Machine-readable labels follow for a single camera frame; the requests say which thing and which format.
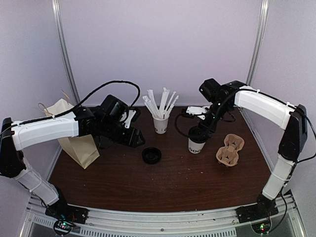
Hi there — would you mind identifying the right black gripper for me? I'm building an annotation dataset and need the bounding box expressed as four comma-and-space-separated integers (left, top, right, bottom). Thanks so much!
196, 100, 232, 140

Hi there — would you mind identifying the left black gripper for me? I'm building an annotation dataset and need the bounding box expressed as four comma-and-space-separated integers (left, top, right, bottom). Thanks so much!
100, 118, 146, 148

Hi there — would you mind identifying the single black cup lid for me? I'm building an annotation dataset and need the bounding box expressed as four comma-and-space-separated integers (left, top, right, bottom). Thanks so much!
188, 126, 208, 144

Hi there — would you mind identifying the stack of black cup lids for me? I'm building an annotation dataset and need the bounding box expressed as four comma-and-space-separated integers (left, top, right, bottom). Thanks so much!
142, 147, 162, 165

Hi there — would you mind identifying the single white paper cup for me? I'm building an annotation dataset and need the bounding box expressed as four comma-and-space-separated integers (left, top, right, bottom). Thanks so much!
188, 138, 206, 154

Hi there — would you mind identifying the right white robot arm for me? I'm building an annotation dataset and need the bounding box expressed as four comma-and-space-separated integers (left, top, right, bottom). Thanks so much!
196, 79, 308, 218

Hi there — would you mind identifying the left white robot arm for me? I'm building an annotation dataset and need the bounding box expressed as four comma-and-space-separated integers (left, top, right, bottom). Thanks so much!
0, 95, 145, 219

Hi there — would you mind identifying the white cup holding straws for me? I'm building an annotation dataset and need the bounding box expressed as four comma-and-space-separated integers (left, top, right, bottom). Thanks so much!
153, 117, 169, 134

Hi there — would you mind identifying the bundle of wrapped white straws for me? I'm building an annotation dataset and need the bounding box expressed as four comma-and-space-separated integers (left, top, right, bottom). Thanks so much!
142, 87, 179, 120

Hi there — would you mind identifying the brown pulp cup carrier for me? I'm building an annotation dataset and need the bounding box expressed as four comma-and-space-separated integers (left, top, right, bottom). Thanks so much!
216, 134, 245, 167

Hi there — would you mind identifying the brown paper bag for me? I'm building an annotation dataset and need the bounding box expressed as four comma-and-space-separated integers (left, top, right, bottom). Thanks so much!
38, 90, 100, 169

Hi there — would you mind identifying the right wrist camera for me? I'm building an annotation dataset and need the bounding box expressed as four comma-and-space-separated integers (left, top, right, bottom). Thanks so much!
182, 106, 210, 120

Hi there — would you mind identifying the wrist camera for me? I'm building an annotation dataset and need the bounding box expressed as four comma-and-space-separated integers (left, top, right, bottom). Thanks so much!
119, 109, 141, 128
182, 106, 210, 120

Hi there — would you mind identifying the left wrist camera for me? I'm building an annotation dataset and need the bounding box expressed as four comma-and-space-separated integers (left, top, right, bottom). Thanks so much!
119, 109, 141, 128

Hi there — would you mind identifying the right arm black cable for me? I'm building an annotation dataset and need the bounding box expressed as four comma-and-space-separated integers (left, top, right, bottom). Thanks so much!
174, 112, 193, 138

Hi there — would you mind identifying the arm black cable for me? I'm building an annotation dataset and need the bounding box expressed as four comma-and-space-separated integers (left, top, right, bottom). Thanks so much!
49, 80, 141, 117
174, 112, 193, 138

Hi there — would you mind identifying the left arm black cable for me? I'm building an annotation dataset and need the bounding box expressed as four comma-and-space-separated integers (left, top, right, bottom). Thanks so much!
49, 80, 141, 117

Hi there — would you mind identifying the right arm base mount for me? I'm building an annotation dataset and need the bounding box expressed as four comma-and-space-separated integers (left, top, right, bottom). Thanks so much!
236, 204, 278, 235

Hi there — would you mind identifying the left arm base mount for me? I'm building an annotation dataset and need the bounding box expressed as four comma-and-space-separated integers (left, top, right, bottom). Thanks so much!
45, 205, 88, 236

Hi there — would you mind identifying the right aluminium frame post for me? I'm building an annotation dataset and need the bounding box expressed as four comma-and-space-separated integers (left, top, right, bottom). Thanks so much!
246, 0, 269, 85

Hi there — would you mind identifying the aluminium frame post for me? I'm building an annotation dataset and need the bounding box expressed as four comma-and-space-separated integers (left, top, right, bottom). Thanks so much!
51, 0, 80, 103
246, 0, 269, 85

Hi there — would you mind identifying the aluminium front rail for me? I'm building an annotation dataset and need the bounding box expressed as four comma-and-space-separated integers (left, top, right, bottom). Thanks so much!
18, 199, 307, 237

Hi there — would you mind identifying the left aluminium frame post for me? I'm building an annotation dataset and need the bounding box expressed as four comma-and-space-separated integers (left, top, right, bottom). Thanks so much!
51, 0, 80, 103

